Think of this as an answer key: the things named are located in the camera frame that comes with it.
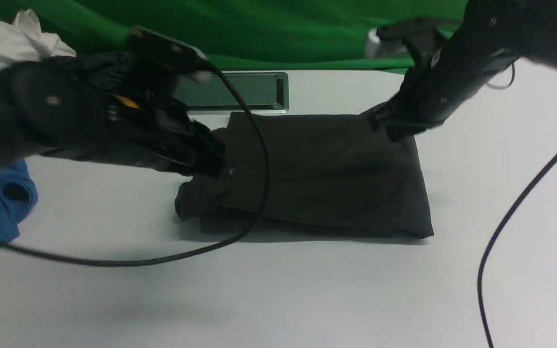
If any green backdrop cloth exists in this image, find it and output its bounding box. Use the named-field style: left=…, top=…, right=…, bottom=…
left=0, top=0, right=467, bottom=73

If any dark gray crumpled garment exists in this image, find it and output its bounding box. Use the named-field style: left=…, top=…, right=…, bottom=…
left=49, top=51, right=137, bottom=84

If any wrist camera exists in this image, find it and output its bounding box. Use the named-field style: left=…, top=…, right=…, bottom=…
left=125, top=27, right=215, bottom=84
left=364, top=17, right=458, bottom=62

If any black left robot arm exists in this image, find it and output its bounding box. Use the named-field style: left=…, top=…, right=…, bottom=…
left=0, top=61, right=226, bottom=177

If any metal table cable hatch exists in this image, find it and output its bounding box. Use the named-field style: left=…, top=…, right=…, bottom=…
left=173, top=71, right=289, bottom=115

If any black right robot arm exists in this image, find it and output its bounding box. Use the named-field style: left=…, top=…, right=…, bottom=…
left=365, top=0, right=557, bottom=141

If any black left camera cable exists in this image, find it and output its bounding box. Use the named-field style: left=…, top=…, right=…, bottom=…
left=0, top=65, right=270, bottom=267

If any black right camera cable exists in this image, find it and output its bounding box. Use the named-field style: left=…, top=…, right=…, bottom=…
left=477, top=123, right=557, bottom=348

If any gray long-sleeved shirt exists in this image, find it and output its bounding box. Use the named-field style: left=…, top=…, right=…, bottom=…
left=175, top=112, right=435, bottom=239

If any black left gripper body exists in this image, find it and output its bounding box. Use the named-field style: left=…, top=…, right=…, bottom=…
left=108, top=68, right=226, bottom=177

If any black camera cable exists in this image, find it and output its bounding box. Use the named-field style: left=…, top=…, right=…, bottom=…
left=477, top=123, right=557, bottom=348
left=0, top=65, right=270, bottom=267

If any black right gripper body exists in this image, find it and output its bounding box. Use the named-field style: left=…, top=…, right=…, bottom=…
left=368, top=62, right=448, bottom=141

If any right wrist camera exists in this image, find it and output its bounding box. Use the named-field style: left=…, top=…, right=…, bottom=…
left=364, top=17, right=458, bottom=62

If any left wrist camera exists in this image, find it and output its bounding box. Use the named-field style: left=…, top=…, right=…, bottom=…
left=125, top=27, right=215, bottom=84

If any white crumpled garment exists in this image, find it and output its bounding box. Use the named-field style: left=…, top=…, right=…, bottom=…
left=0, top=9, right=76, bottom=69

